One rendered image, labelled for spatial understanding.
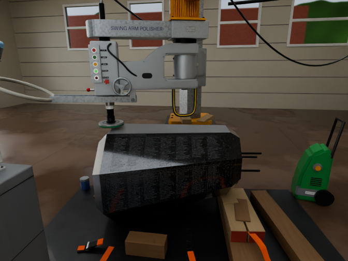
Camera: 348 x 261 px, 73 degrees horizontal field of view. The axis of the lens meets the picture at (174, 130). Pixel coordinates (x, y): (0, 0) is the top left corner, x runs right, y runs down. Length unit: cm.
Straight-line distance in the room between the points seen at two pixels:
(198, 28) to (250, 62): 599
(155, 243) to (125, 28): 162
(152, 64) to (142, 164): 80
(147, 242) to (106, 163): 66
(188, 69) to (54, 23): 798
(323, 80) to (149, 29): 710
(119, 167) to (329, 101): 761
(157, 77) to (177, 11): 54
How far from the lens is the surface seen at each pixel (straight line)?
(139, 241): 193
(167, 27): 200
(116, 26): 198
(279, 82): 815
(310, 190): 285
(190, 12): 208
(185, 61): 203
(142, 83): 198
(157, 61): 198
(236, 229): 189
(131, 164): 183
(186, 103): 270
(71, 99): 209
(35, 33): 1010
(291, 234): 218
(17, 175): 148
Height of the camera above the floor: 139
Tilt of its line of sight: 16 degrees down
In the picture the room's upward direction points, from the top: straight up
